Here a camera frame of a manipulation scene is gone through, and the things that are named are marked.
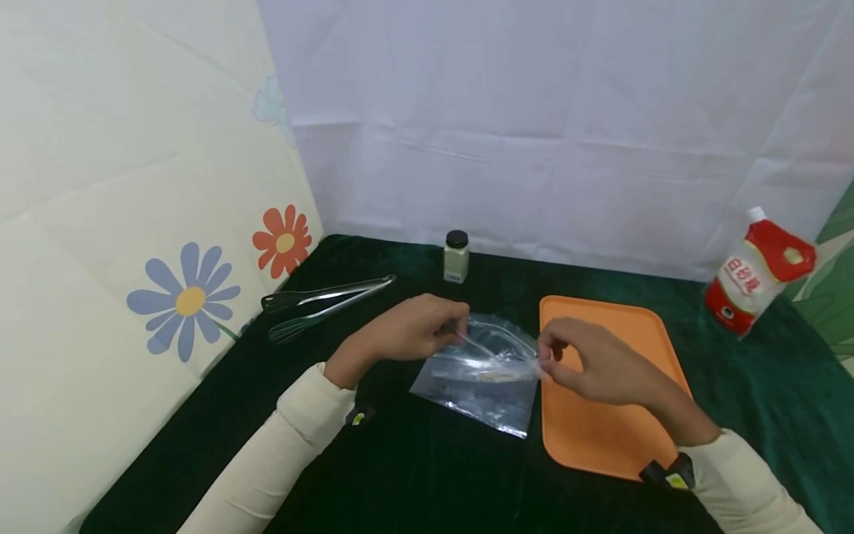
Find small jar with black lid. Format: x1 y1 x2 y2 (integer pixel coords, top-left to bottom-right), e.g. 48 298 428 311
443 230 470 284

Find person's left hand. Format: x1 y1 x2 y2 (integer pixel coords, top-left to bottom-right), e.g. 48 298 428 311
323 293 471 390

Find black wrist band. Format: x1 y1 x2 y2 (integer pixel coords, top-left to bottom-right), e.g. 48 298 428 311
638 452 697 491
344 400 377 429

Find person's right hand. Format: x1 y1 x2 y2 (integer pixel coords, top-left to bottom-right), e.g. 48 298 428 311
536 317 675 416

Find metal kitchen tongs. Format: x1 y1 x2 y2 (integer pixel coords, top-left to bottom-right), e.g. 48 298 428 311
260 274 398 346

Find person's left forearm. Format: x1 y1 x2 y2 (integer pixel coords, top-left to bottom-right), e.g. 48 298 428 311
176 362 358 534

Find person's right forearm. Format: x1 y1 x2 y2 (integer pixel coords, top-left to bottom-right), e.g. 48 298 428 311
646 387 825 534

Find clear plastic zip bag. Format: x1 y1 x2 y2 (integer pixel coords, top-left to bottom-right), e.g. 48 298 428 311
408 312 543 439

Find orange plastic tray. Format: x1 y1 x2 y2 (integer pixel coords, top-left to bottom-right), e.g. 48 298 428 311
539 295 694 482

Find red and white pouch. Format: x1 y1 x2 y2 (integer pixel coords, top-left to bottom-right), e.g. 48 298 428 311
704 206 818 338

